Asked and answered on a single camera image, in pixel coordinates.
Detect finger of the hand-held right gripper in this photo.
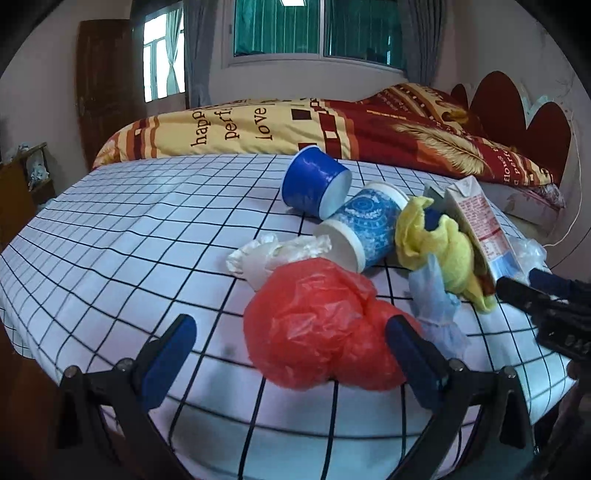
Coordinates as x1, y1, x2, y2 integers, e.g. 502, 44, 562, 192
529, 268, 591, 303
496, 276, 561, 319

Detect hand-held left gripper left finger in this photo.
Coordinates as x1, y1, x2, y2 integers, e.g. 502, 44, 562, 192
58, 314, 199, 480

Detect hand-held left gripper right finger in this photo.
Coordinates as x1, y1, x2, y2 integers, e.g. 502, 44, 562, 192
385, 315, 536, 480

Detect milk carton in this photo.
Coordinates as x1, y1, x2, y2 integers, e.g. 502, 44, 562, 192
424, 175, 529, 287

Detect red plastic bag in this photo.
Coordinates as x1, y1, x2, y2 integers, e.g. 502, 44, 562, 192
243, 257, 428, 393

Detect patterned blue paper cup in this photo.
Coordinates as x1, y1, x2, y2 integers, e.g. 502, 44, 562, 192
316, 182, 409, 274

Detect clear plastic bag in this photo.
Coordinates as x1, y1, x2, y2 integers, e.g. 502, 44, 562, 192
510, 237, 548, 278

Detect pale blue plastic bag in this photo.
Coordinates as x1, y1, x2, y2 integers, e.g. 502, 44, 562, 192
409, 254, 469, 358

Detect yellow cloth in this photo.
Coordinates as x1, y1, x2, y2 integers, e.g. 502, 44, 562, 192
394, 196, 499, 315

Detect bed mattress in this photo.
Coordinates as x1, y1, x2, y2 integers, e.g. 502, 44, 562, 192
480, 182, 566, 227

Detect white plastic bag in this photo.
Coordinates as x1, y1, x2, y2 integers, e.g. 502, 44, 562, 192
225, 233, 333, 291

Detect red scalloped headboard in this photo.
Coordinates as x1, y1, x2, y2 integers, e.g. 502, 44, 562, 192
450, 69, 575, 185

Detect plain blue paper cup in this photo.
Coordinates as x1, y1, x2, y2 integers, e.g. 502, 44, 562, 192
281, 145, 352, 220

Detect wooden cabinet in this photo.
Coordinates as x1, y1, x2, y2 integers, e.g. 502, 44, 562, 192
0, 143, 56, 250

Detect red and yellow quilt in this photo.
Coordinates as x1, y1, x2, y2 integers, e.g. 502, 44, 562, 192
92, 83, 557, 188

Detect brown wooden door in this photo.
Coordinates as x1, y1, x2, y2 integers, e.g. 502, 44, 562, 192
76, 19, 146, 169

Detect grey curtain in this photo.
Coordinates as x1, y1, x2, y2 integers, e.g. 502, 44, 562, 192
399, 0, 446, 86
182, 0, 213, 109

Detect small bright window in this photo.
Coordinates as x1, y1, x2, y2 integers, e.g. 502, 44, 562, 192
141, 7, 188, 102

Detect large sliding window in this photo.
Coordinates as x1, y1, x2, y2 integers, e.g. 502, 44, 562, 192
224, 0, 409, 70

